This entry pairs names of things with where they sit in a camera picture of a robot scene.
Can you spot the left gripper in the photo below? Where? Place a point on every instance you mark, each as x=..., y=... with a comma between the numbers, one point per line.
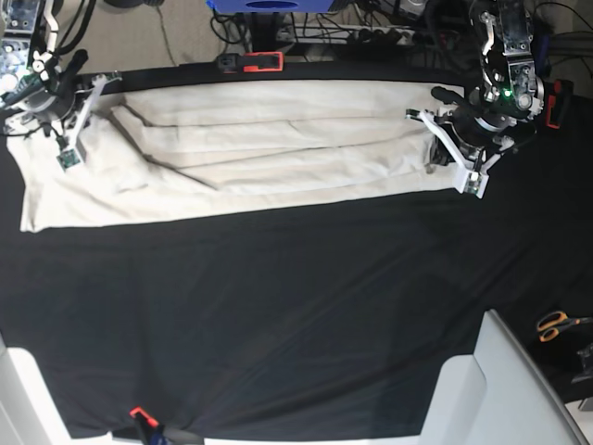
x=470, y=144

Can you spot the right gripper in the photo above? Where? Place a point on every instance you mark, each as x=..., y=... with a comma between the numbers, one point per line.
x=60, y=117

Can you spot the white T-shirt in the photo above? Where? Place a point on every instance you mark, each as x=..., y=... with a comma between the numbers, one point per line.
x=170, y=154

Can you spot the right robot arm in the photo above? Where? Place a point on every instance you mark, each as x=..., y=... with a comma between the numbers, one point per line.
x=31, y=53

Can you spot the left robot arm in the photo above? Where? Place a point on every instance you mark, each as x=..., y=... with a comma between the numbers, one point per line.
x=509, y=84

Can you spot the orange black clamp right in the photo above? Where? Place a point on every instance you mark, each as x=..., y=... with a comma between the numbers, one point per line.
x=558, y=101

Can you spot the orange black clamp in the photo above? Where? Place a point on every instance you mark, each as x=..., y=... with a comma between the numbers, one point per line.
x=558, y=101
x=250, y=62

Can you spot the white power strip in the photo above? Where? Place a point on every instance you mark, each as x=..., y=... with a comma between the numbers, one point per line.
x=319, y=33

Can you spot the blue box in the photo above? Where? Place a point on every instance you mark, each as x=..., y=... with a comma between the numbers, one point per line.
x=271, y=6

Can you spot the black table cloth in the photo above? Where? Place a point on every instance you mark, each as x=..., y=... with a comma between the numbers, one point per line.
x=316, y=322

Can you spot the orange black clamp top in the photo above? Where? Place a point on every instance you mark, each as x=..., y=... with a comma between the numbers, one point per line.
x=250, y=62

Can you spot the orange clamp bottom edge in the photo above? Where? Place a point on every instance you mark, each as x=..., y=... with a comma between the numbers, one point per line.
x=138, y=413

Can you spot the orange handled scissors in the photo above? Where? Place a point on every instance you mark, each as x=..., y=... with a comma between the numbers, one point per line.
x=556, y=322

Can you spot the white frame left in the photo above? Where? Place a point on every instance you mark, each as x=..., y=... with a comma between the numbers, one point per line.
x=29, y=415

